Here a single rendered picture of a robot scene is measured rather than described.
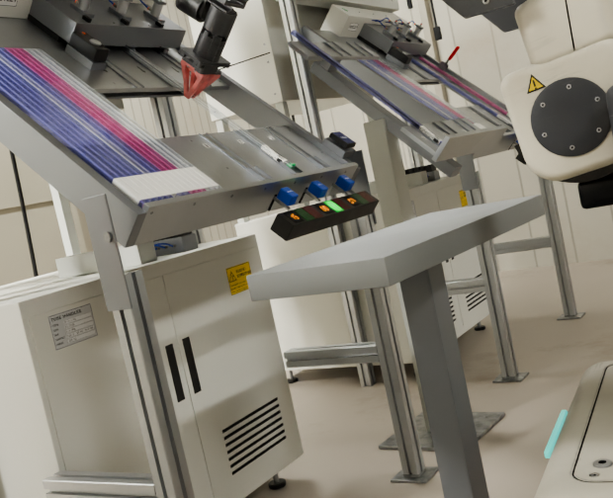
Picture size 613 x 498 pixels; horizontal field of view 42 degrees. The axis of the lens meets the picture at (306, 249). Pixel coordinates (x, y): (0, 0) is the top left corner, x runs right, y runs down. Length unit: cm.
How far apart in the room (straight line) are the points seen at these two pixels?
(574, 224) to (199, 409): 302
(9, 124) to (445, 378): 82
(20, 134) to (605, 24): 88
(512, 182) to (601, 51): 339
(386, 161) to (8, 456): 110
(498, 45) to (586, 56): 337
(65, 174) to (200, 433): 69
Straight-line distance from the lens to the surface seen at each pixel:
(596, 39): 113
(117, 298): 120
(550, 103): 113
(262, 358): 191
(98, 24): 177
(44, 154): 133
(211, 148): 154
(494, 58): 450
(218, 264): 181
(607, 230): 438
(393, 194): 203
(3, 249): 417
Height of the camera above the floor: 71
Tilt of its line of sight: 5 degrees down
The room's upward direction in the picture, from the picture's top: 12 degrees counter-clockwise
